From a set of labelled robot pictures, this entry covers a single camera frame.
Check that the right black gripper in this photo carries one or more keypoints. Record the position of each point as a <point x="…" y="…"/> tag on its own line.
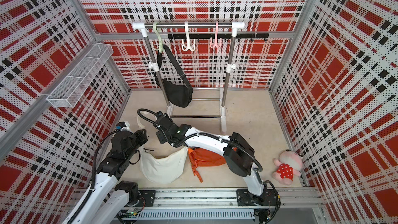
<point x="160" y="138"/>

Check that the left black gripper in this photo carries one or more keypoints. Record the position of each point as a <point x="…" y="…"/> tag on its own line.
<point x="139" y="135"/>

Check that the black sling bag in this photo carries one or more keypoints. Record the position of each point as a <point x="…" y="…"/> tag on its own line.
<point x="178" y="95"/>

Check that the orange sling bag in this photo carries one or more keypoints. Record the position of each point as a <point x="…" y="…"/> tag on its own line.
<point x="200" y="157"/>

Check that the cream sling bag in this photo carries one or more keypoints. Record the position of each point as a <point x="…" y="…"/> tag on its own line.
<point x="162" y="170"/>

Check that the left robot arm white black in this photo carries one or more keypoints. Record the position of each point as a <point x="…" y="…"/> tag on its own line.
<point x="105" y="174"/>

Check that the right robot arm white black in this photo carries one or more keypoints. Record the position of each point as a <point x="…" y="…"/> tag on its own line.
<point x="238" y="154"/>

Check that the green plastic hook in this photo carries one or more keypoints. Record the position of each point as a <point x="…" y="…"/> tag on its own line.
<point x="160" y="41"/>

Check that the white plastic hook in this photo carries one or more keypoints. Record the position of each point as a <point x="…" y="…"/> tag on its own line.
<point x="187" y="45"/>

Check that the pink plastic hook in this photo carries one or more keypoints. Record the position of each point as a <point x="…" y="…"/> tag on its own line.
<point x="216" y="43"/>

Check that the metal clothes rack white joints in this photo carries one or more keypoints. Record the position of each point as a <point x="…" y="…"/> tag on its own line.
<point x="203" y="67"/>

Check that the pink plush toy red dress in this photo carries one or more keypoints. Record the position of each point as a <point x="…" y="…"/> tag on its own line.
<point x="288" y="165"/>

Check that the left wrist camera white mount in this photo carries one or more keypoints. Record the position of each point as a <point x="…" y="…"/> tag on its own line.
<point x="123" y="126"/>

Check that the white wire mesh basket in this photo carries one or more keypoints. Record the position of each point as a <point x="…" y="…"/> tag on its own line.
<point x="72" y="87"/>

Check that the black wall hook rail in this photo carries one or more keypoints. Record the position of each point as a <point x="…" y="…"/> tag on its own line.
<point x="250" y="36"/>

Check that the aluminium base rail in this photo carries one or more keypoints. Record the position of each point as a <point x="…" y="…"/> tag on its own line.
<point x="196" y="203"/>

